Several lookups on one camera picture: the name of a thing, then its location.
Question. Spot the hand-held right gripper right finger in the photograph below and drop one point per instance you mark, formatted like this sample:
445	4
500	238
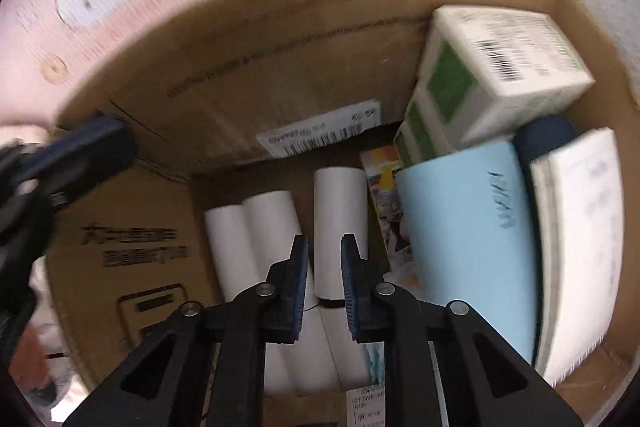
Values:
349	287

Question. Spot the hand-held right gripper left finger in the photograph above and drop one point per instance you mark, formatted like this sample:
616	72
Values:
301	287

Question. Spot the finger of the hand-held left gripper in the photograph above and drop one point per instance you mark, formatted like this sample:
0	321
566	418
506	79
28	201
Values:
90	152

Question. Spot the white paper roll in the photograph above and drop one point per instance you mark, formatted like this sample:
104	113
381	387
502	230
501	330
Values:
272	227
227	247
339	217

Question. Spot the brown cardboard box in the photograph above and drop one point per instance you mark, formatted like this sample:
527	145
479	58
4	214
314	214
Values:
280	82

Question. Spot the colourful printed packet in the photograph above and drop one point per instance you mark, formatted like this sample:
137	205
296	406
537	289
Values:
385	202

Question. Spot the light blue box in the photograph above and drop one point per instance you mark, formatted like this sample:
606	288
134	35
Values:
465	247

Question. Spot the dark blue round object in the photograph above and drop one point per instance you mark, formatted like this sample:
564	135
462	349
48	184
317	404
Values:
545	134

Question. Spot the white box with green squares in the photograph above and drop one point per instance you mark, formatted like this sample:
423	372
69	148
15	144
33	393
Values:
490	77

